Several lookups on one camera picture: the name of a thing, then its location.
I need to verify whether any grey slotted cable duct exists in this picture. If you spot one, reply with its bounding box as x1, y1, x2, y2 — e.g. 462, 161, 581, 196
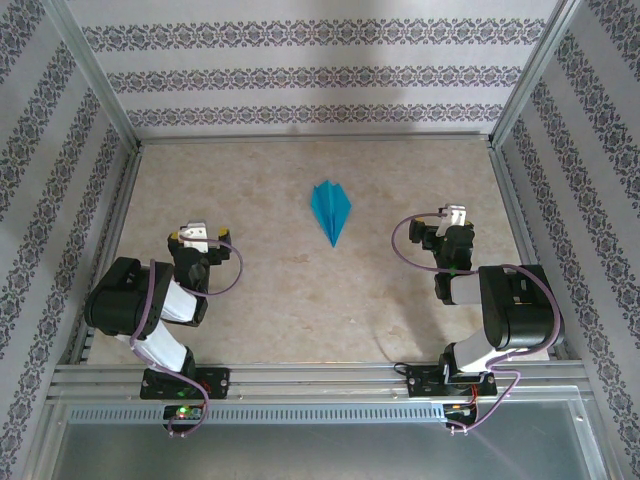
67, 403, 446, 426

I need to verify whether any aluminium frame rail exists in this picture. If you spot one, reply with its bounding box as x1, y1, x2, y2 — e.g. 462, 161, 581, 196
487, 142, 571, 361
135, 130, 496, 147
69, 142, 144, 366

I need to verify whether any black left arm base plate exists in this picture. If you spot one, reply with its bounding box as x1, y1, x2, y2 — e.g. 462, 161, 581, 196
139, 367, 232, 401

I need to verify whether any aluminium frame post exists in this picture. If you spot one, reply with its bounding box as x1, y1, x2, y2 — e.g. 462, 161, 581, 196
42, 0, 141, 149
492, 0, 586, 149

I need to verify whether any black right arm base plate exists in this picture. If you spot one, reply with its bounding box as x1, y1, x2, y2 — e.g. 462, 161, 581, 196
405, 364, 499, 400

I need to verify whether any wide aluminium mounting rail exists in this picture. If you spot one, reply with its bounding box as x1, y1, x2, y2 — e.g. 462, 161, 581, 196
47, 363, 594, 401

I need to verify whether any grey metal sheet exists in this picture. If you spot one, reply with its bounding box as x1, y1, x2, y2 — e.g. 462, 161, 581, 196
29, 399, 616, 480

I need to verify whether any blue paper sheet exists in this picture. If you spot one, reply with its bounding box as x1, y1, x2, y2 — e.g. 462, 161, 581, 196
310, 180, 355, 249

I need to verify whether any circuit board with green light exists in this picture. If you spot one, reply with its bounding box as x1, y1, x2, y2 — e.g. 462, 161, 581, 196
163, 404, 204, 421

